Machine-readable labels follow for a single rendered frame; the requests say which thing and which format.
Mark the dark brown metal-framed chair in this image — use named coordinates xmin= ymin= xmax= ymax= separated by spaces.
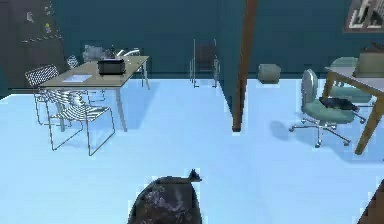
xmin=189 ymin=38 xmax=221 ymax=89

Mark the grey-green round pouf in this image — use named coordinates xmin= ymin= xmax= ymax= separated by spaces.
xmin=257 ymin=63 xmax=282 ymax=85

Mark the black toaster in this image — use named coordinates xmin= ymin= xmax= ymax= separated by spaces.
xmin=97 ymin=57 xmax=127 ymax=76

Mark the black garbage bag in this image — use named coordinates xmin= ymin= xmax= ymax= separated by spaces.
xmin=127 ymin=168 xmax=204 ymax=224

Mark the beige dining table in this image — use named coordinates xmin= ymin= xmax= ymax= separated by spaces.
xmin=38 ymin=55 xmax=151 ymax=133

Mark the grey crumpled object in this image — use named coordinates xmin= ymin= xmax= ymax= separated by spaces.
xmin=82 ymin=44 xmax=107 ymax=63

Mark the white paper sheet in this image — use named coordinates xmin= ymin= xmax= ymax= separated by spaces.
xmin=62 ymin=74 xmax=93 ymax=83

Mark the green swivel office chair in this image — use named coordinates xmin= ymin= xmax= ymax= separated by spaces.
xmin=288 ymin=68 xmax=367 ymax=149
xmin=329 ymin=56 xmax=374 ymax=104

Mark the black cloth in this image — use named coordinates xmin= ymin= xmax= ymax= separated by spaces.
xmin=319 ymin=96 xmax=360 ymax=112

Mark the wooden desk with grey top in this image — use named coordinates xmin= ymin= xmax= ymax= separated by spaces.
xmin=321 ymin=65 xmax=384 ymax=156

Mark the olive box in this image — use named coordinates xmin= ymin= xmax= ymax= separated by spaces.
xmin=353 ymin=47 xmax=384 ymax=79

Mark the brown wooden furniture corner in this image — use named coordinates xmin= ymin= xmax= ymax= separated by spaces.
xmin=357 ymin=179 xmax=384 ymax=224

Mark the brown wooden door frame post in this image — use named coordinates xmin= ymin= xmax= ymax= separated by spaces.
xmin=231 ymin=0 xmax=259 ymax=133

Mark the framed wall picture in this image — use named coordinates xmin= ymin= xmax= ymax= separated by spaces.
xmin=343 ymin=0 xmax=384 ymax=34

